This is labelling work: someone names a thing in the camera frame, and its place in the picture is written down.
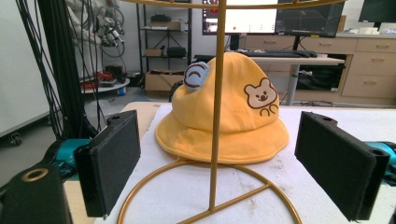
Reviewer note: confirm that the white table mat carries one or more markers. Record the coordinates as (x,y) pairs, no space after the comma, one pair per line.
(193,186)

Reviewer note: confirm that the wooden drawer cabinet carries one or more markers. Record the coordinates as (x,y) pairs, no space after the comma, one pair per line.
(370,67)

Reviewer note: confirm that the cardboard box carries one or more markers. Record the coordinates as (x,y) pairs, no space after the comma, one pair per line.
(162,80)

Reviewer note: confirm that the computer monitor with white screen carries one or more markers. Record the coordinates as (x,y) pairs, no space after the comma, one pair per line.
(241,17)

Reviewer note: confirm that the computer monitor with dark screen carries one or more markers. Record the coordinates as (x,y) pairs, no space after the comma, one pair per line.
(308,18)

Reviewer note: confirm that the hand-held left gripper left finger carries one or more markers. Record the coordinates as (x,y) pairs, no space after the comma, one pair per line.
(107,165)

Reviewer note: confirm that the black keyboard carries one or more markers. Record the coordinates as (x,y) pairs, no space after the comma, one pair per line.
(274,53)

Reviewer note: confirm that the black metal shelf rack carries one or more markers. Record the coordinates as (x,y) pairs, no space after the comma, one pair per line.
(165,34)

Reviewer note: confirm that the white desk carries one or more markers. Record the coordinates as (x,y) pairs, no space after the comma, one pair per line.
(299,60)

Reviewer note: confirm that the gold metal hat stand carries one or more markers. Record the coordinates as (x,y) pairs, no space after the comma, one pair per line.
(218,93)

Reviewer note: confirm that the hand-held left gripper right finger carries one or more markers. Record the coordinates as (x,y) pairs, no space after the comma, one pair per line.
(337,168)

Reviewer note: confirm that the yellow bucket hat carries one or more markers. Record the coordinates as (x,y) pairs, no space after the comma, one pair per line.
(222,115)

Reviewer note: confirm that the round white low table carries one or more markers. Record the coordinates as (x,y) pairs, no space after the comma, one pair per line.
(106,86)

